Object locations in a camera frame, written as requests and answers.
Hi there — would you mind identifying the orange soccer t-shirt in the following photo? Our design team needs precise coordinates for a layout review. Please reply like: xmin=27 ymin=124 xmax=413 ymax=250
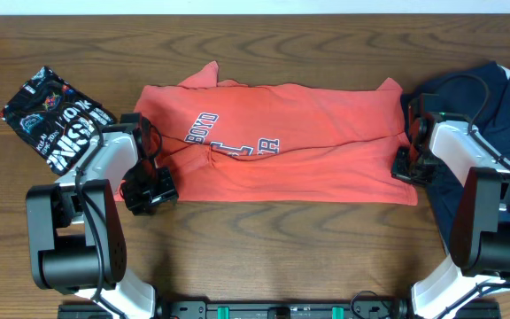
xmin=135 ymin=62 xmax=418 ymax=206

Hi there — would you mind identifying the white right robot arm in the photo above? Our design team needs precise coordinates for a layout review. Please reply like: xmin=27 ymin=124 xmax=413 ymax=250
xmin=391 ymin=94 xmax=510 ymax=318

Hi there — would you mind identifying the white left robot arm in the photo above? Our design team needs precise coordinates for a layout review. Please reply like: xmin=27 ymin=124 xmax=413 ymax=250
xmin=26 ymin=113 xmax=179 ymax=318

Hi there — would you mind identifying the navy blue garment pile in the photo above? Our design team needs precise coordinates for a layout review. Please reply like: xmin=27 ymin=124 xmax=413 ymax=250
xmin=399 ymin=60 xmax=510 ymax=249

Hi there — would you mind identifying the black printed folded shirt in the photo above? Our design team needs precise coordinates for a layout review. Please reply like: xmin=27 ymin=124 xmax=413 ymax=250
xmin=0 ymin=66 xmax=117 ymax=175

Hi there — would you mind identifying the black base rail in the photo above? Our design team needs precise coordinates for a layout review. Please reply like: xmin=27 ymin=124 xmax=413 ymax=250
xmin=57 ymin=292 xmax=502 ymax=319

